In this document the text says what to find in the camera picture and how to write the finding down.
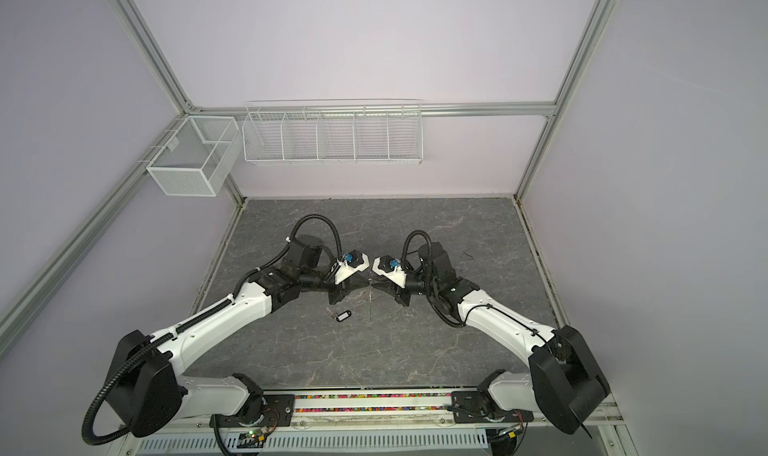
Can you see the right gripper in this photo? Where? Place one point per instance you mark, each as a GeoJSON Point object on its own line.
{"type": "Point", "coordinates": [399, 293]}

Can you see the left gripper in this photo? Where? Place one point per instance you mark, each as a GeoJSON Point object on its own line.
{"type": "Point", "coordinates": [345, 286]}

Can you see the key with black tag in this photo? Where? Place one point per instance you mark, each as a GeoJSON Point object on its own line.
{"type": "Point", "coordinates": [340, 317]}

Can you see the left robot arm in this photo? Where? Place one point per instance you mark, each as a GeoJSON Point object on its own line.
{"type": "Point", "coordinates": [147, 386]}

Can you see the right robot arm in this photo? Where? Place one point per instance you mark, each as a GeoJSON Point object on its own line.
{"type": "Point", "coordinates": [564, 381]}

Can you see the white mesh box basket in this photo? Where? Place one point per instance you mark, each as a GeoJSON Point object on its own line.
{"type": "Point", "coordinates": [198, 157]}

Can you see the small circuit board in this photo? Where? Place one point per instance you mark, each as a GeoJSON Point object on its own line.
{"type": "Point", "coordinates": [251, 441]}

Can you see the aluminium rail with coloured beads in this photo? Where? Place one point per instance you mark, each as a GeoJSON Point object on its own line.
{"type": "Point", "coordinates": [411, 407]}

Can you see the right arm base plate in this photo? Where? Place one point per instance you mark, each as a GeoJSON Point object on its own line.
{"type": "Point", "coordinates": [474, 407]}

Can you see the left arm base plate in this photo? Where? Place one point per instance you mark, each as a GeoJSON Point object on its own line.
{"type": "Point", "coordinates": [270, 411]}

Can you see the white wire shelf basket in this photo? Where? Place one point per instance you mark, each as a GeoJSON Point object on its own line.
{"type": "Point", "coordinates": [339, 133]}

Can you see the white slotted cable duct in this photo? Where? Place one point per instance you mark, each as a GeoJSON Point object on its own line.
{"type": "Point", "coordinates": [324, 442]}

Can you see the aluminium frame profiles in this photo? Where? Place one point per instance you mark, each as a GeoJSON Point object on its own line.
{"type": "Point", "coordinates": [18, 318]}

